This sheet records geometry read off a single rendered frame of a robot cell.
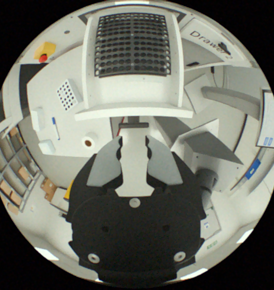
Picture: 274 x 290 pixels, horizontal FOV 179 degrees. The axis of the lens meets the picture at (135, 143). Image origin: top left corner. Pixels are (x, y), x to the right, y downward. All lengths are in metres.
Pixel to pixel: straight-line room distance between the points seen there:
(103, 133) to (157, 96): 0.27
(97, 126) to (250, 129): 3.22
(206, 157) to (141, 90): 0.36
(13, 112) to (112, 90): 0.75
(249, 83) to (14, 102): 2.53
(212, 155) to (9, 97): 1.20
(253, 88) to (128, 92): 1.79
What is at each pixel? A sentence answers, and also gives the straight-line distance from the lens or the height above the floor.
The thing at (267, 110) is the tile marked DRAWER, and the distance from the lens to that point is 0.86.
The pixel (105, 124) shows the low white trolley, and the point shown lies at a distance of 0.39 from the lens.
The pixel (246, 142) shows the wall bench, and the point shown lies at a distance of 3.21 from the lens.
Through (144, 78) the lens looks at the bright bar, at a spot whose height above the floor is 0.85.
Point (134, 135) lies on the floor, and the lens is 1.25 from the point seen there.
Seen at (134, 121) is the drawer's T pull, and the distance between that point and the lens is 0.21.
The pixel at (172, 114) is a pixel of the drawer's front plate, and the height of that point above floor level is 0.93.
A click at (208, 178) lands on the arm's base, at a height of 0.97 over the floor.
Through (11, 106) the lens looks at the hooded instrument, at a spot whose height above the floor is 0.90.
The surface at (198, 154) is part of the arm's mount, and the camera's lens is 0.41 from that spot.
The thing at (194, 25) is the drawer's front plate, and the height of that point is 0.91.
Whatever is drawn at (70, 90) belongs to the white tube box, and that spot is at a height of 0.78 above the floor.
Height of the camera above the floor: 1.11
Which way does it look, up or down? 57 degrees down
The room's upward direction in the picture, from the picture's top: 177 degrees clockwise
